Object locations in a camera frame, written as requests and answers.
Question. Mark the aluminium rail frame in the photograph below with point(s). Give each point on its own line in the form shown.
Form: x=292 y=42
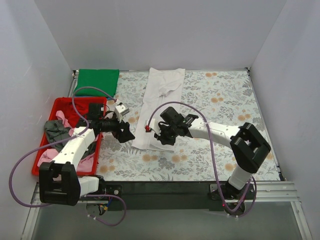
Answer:
x=174 y=211

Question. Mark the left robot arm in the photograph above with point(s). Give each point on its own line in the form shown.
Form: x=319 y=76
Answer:
x=58 y=179

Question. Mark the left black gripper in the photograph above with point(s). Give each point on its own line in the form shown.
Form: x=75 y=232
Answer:
x=120 y=128

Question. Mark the grey t shirt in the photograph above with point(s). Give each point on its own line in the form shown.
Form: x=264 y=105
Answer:
x=56 y=131

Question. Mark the folded green t shirt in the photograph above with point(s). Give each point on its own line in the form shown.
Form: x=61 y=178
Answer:
x=103 y=79

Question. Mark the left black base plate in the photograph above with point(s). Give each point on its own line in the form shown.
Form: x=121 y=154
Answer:
x=104 y=192

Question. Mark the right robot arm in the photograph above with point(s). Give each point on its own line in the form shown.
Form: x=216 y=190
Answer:
x=249 y=147

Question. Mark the white t shirt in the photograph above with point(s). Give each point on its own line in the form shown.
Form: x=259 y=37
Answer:
x=162 y=86

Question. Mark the pink t shirt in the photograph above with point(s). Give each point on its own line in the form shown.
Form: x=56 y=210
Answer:
x=85 y=165

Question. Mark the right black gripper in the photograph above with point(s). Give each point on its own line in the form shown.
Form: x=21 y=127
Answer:
x=165 y=132

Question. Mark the red t shirt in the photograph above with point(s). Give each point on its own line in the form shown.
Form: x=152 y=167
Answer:
x=66 y=113

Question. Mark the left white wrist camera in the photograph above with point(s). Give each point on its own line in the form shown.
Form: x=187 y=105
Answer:
x=120 y=110

